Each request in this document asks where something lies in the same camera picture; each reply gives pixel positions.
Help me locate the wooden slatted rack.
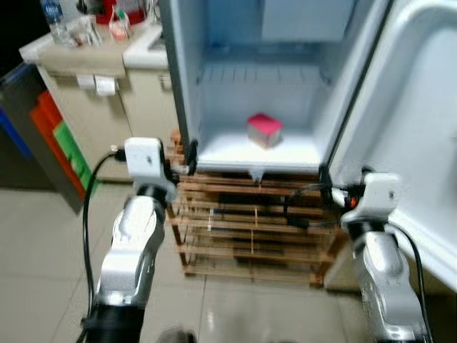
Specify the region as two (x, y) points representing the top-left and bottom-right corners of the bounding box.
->
(168, 132), (351, 288)

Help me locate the grey robot foot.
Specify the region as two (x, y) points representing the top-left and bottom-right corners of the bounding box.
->
(156, 329), (197, 343)

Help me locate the large white paper label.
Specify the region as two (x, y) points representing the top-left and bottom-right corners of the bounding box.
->
(94, 76), (119, 96)

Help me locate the blue board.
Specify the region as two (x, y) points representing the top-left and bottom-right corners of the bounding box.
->
(0, 107), (33, 159)

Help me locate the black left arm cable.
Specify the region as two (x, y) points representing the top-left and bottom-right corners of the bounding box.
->
(79, 146), (128, 343)

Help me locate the clear plastic water bottle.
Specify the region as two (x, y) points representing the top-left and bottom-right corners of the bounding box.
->
(41, 0), (70, 46)

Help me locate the white wire fridge shelf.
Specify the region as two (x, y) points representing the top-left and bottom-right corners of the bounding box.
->
(202, 63), (331, 87)

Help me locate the orange red board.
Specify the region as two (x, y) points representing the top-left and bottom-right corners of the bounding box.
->
(29, 89), (88, 198)

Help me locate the pink box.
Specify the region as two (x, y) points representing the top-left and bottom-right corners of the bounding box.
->
(246, 113), (283, 149)

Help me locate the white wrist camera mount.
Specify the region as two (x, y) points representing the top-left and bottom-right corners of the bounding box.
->
(341, 173), (401, 228)
(123, 137), (179, 202)

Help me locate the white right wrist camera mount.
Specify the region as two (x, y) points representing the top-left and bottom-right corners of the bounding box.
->
(341, 173), (401, 228)

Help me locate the small fridge body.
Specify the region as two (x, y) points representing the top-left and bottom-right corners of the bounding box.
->
(159, 0), (392, 179)

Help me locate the small white red carton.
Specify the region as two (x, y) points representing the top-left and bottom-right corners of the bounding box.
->
(109, 7), (134, 41)

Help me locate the clear plastic container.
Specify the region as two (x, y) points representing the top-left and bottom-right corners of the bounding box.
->
(68, 16), (102, 48)

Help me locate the beige kitchen counter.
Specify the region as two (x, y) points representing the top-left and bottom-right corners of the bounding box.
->
(20, 21), (183, 185)

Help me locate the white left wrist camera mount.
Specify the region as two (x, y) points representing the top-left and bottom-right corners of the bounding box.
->
(123, 137), (179, 202)

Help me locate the green board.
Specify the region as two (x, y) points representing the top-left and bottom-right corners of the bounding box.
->
(54, 121), (101, 198)

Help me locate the small white paper label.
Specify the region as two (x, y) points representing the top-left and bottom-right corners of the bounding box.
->
(76, 74), (97, 91)

